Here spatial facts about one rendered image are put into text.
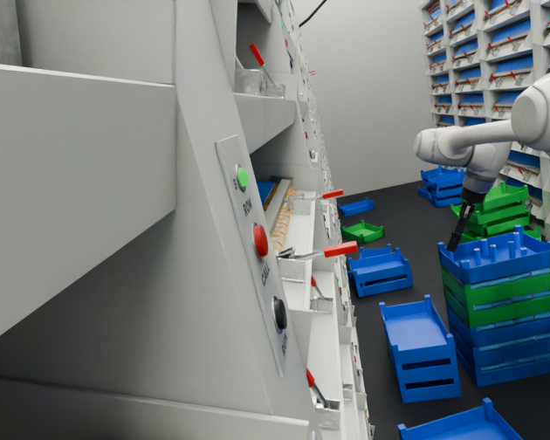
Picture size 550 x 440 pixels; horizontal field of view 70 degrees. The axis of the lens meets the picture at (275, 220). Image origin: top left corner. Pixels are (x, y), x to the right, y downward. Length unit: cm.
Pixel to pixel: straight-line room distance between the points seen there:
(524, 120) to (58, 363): 77
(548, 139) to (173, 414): 73
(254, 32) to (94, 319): 74
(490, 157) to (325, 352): 92
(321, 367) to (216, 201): 48
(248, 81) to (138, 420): 29
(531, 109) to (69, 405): 77
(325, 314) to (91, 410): 57
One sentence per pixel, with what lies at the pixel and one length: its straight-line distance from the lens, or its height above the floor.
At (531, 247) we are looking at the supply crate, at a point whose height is 41.
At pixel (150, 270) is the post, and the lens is 17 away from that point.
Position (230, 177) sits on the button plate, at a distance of 18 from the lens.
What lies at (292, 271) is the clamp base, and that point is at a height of 90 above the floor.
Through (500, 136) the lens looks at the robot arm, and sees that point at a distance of 119.
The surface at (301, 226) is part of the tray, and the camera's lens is 60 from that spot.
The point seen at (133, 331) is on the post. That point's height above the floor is 99.
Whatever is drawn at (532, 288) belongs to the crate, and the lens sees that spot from 154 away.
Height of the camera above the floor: 106
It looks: 15 degrees down
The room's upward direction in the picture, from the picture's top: 14 degrees counter-clockwise
